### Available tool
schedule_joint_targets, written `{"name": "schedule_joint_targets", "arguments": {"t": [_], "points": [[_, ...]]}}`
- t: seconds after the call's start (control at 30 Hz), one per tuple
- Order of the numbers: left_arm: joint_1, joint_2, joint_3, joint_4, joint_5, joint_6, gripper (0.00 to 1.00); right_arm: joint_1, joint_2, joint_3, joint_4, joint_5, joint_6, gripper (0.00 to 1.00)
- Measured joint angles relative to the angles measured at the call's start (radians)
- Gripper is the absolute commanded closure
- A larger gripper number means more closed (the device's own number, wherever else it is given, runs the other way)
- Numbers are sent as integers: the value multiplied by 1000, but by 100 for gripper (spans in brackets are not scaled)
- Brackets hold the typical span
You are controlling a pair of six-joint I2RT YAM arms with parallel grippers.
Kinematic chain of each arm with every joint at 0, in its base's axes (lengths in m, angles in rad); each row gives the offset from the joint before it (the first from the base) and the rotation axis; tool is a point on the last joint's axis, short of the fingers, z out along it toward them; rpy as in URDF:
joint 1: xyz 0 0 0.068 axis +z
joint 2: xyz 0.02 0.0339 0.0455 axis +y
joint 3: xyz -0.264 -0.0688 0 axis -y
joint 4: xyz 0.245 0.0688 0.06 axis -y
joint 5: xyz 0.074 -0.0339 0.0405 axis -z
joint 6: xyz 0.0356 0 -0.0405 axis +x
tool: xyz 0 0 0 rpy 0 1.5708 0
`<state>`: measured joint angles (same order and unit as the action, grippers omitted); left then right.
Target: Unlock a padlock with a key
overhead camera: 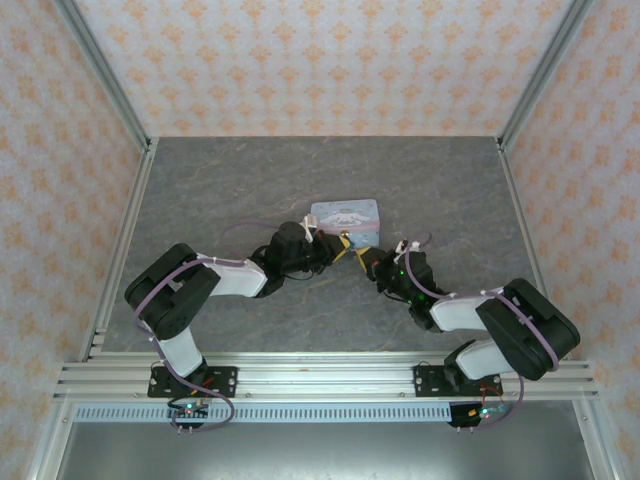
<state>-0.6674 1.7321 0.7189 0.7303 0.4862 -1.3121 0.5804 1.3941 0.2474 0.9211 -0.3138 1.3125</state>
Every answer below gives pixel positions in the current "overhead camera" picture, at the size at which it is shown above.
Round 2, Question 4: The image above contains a cartoon print tin box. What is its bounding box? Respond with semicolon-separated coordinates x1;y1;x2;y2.
309;197;384;249

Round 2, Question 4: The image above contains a small circuit board with LEDs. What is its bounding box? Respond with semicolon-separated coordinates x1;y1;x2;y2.
449;399;511;434
167;397;211;434

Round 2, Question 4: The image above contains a grey metal sheet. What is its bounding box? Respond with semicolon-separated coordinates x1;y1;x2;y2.
54;422;596;480

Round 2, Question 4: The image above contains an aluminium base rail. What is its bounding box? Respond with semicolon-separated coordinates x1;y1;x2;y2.
52;351;599;401

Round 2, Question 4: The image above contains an aluminium table side rail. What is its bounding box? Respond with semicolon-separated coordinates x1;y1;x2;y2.
79;139;160;361
497;139;569;359

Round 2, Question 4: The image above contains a slotted grey cable duct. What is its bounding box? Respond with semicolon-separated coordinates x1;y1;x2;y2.
74;403;456;425

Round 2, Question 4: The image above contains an aluminium frame post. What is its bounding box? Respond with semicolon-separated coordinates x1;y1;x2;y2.
52;0;154;151
497;0;596;151

